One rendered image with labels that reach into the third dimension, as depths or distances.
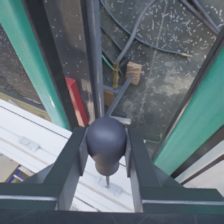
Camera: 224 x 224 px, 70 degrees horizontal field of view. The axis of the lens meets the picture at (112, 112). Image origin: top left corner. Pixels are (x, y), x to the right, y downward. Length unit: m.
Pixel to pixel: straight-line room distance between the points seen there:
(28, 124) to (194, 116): 0.34
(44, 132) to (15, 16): 0.24
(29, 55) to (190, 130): 0.21
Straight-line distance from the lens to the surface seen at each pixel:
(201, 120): 0.17
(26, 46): 0.23
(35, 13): 0.22
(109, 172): 0.19
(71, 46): 0.59
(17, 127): 0.42
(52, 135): 0.38
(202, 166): 0.22
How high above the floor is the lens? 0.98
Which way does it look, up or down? 33 degrees down
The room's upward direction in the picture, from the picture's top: 149 degrees counter-clockwise
